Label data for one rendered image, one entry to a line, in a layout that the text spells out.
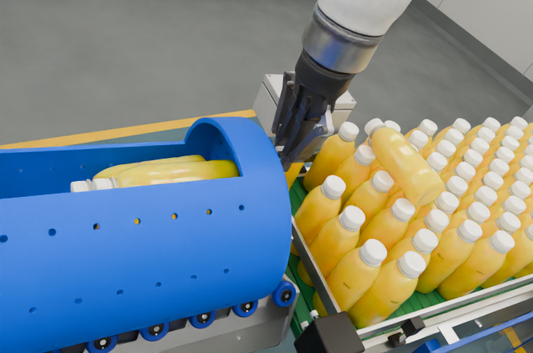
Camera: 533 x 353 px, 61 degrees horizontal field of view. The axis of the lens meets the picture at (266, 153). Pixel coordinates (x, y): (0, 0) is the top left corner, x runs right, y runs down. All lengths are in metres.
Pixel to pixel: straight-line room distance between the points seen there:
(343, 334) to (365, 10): 0.50
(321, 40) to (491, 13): 4.57
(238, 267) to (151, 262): 0.11
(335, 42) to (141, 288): 0.35
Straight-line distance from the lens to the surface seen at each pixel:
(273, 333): 0.89
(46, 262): 0.51
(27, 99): 2.52
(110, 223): 0.52
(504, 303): 1.21
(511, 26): 4.99
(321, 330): 0.77
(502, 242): 0.98
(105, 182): 0.60
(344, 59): 0.54
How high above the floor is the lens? 1.63
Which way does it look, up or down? 40 degrees down
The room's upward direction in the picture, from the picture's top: 25 degrees clockwise
